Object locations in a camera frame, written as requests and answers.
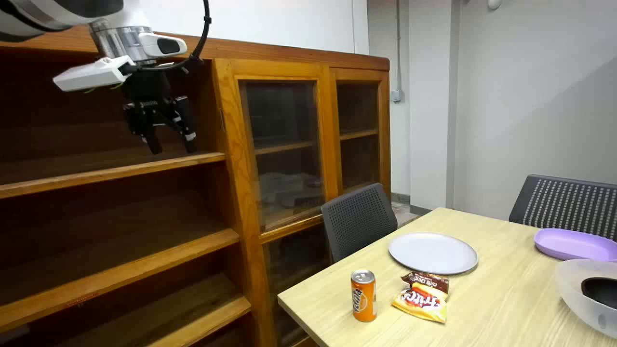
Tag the yellow red chips bag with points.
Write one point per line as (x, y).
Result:
(423, 298)

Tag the orange Fanta soda can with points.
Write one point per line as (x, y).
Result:
(364, 298)

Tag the grey wall outlet box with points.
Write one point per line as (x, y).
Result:
(396, 96)

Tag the grey round plate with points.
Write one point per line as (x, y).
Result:
(433, 254)

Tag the wide glass cabinet door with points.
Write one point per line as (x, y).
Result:
(283, 148)

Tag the dark grey plastic chair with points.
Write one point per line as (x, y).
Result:
(358, 223)

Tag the grey wall conduit pipe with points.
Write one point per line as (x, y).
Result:
(398, 46)

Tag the purple plate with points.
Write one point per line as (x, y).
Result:
(572, 244)

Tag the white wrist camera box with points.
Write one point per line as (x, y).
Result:
(90, 75)

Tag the wooden bookshelf cabinet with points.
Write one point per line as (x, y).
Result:
(128, 258)

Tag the grey striped-back chair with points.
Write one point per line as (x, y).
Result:
(566, 206)

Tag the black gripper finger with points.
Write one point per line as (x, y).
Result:
(153, 138)
(188, 129)

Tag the translucent white bowl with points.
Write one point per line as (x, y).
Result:
(576, 290)

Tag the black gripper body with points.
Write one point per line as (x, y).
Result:
(150, 90)

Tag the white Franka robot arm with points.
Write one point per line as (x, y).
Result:
(40, 15)

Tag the narrow glass cabinet door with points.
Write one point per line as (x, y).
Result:
(360, 132)

